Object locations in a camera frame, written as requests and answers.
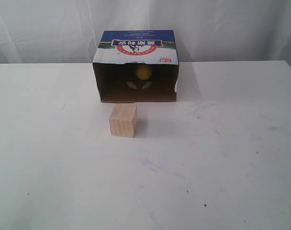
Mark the yellow ball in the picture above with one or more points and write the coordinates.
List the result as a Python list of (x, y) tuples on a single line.
[(143, 72)]

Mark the wooden cube block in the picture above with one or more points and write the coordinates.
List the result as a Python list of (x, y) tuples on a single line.
[(123, 120)]

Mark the blue white cardboard box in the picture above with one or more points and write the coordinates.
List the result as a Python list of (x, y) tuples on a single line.
[(116, 58)]

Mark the white curtain backdrop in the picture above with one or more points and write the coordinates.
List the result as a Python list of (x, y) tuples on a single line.
[(59, 31)]

